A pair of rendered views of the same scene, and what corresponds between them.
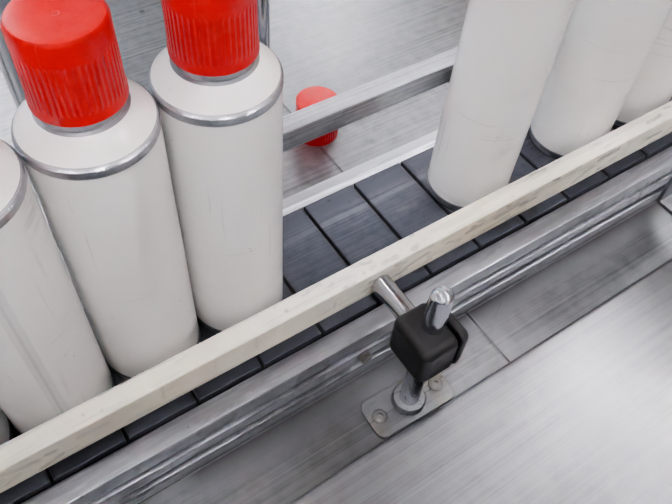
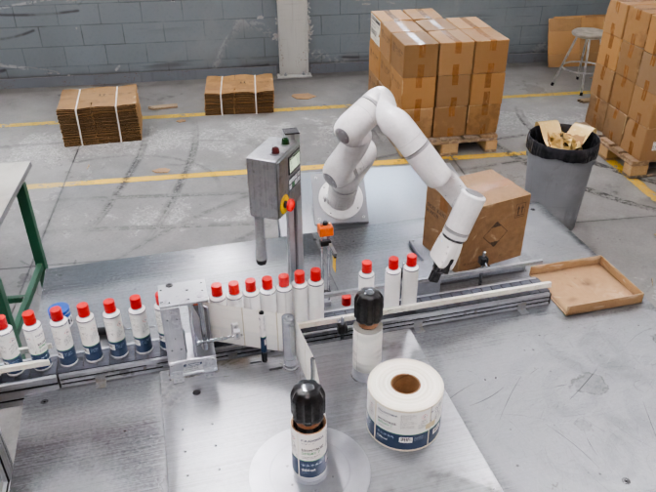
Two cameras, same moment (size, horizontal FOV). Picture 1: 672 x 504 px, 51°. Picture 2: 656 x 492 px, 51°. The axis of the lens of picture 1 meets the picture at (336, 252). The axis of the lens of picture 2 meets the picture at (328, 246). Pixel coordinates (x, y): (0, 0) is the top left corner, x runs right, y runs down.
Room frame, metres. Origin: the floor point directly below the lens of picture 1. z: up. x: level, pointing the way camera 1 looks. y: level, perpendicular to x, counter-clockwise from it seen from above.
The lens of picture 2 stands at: (-1.40, -0.71, 2.28)
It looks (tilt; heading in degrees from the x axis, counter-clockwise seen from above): 32 degrees down; 24
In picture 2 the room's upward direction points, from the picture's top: straight up
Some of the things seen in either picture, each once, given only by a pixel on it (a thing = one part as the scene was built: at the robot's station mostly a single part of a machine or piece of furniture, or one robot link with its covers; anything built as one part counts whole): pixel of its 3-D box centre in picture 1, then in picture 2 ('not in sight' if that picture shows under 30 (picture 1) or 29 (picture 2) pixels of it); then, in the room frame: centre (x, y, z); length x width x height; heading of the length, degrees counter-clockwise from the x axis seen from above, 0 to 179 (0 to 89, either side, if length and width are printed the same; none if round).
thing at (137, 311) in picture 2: not in sight; (140, 324); (-0.13, 0.49, 0.98); 0.05 x 0.05 x 0.20
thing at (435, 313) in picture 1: (425, 352); (342, 331); (0.19, -0.05, 0.89); 0.03 x 0.03 x 0.12; 38
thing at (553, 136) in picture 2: not in sight; (565, 150); (2.90, -0.47, 0.50); 0.42 x 0.41 x 0.28; 122
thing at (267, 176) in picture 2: not in sight; (275, 178); (0.22, 0.18, 1.38); 0.17 x 0.10 x 0.19; 3
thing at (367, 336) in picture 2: not in sight; (367, 334); (0.05, -0.19, 1.03); 0.09 x 0.09 x 0.30
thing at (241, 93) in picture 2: not in sight; (239, 94); (3.98, 2.59, 0.11); 0.65 x 0.54 x 0.22; 119
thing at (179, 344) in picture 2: not in sight; (187, 327); (-0.12, 0.32, 1.01); 0.14 x 0.13 x 0.26; 128
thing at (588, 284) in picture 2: not in sight; (585, 283); (0.84, -0.74, 0.85); 0.30 x 0.26 x 0.04; 128
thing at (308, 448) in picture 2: not in sight; (308, 430); (-0.36, -0.19, 1.04); 0.09 x 0.09 x 0.29
